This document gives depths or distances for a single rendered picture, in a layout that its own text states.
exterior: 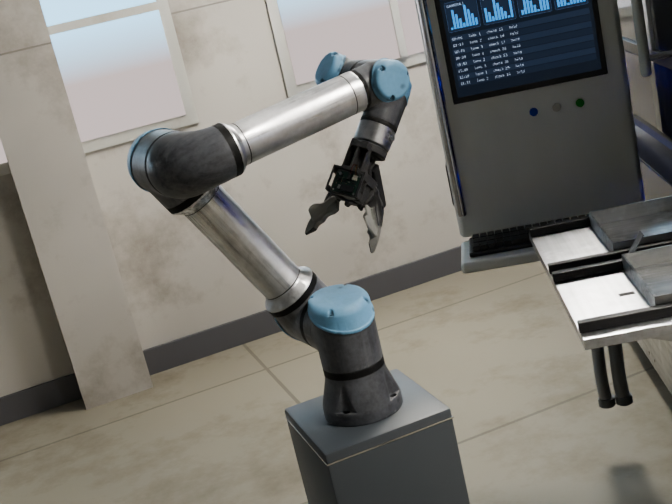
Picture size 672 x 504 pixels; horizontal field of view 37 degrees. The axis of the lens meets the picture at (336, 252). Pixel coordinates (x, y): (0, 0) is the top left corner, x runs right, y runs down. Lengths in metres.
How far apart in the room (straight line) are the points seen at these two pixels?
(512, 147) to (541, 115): 0.11
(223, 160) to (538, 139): 1.24
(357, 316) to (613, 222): 0.84
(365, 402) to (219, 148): 0.54
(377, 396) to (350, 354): 0.10
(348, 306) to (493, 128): 1.04
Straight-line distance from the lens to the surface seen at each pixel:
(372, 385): 1.86
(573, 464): 3.22
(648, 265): 2.13
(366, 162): 1.95
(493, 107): 2.72
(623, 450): 3.27
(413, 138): 4.90
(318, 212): 1.99
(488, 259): 2.58
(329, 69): 1.92
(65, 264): 4.38
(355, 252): 4.87
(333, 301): 1.84
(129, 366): 4.53
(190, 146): 1.69
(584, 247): 2.31
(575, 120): 2.74
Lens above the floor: 1.60
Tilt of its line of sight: 16 degrees down
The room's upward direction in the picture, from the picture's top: 13 degrees counter-clockwise
